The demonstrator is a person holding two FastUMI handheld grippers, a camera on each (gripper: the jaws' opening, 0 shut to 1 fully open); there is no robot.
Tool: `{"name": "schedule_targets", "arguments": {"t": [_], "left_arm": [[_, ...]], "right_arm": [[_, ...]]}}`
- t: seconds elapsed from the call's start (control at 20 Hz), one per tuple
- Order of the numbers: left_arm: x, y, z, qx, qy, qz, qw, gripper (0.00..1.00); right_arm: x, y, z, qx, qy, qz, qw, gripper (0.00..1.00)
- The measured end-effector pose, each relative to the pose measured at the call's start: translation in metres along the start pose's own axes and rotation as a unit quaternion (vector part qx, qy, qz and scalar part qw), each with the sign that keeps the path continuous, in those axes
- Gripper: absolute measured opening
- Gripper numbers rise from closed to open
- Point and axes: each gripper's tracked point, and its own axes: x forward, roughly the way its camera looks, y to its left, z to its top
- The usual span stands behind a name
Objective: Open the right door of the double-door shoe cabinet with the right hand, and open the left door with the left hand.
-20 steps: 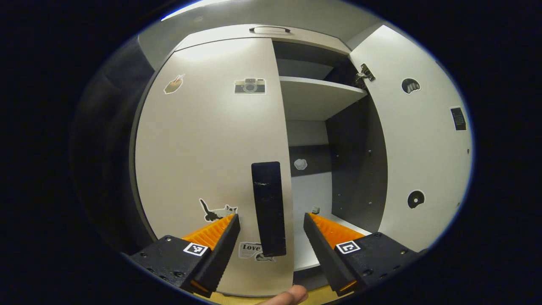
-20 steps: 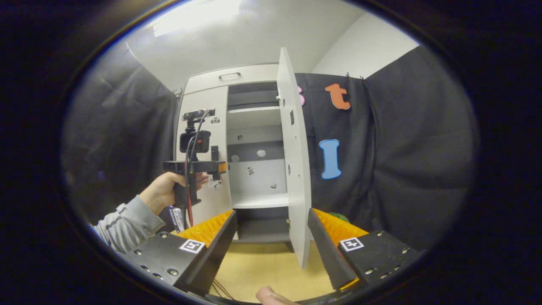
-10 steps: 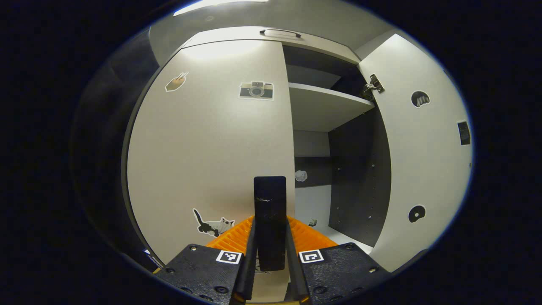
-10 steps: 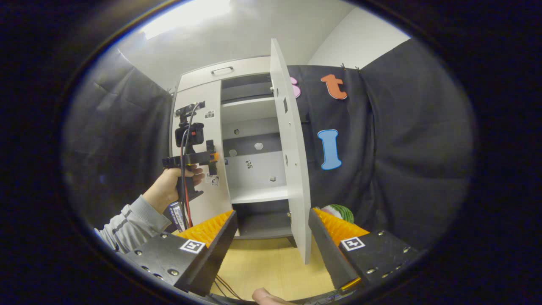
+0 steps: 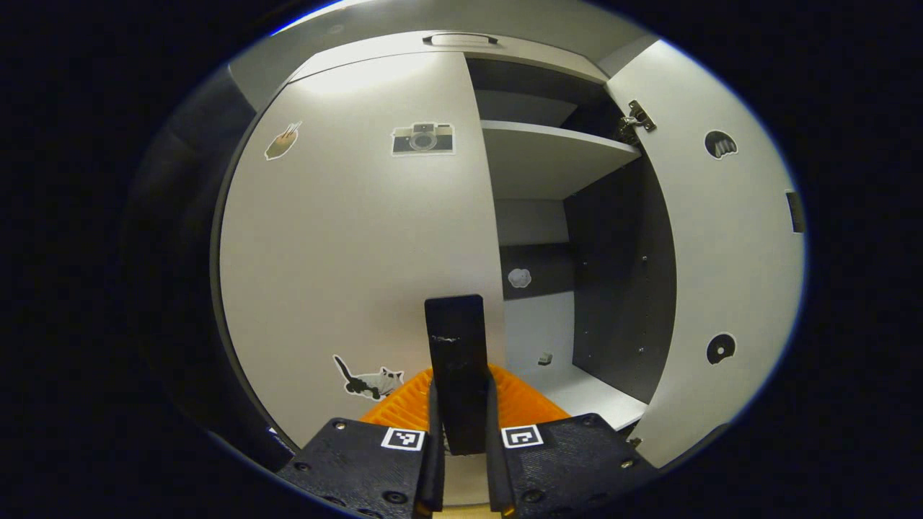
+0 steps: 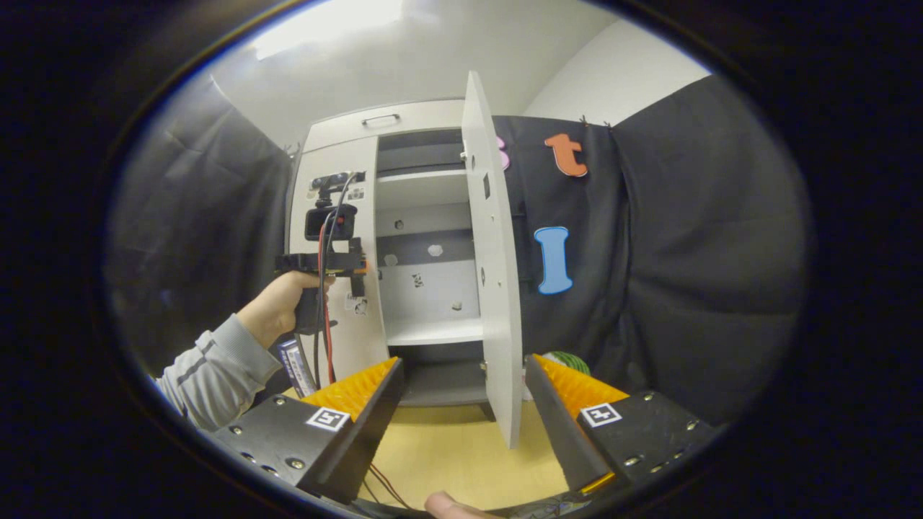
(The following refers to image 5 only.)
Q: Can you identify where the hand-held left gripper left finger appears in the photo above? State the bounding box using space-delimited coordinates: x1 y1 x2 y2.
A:
276 366 446 519

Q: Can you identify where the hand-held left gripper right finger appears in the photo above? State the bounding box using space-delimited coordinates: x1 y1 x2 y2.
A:
485 364 659 519

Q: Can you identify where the black door handle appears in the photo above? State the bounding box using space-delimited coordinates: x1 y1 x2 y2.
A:
784 190 806 234
423 294 490 457

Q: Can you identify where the beige double-door shoe cabinet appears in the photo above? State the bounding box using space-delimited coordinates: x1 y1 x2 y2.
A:
229 30 680 435

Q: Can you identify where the beige cabinet door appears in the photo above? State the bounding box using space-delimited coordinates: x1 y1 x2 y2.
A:
216 50 508 507
604 39 808 470

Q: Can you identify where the white cabinet shelf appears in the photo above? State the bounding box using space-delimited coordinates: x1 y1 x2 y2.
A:
479 119 643 202

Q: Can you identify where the metal door hinge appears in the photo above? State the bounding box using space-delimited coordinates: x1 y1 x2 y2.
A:
617 99 658 143

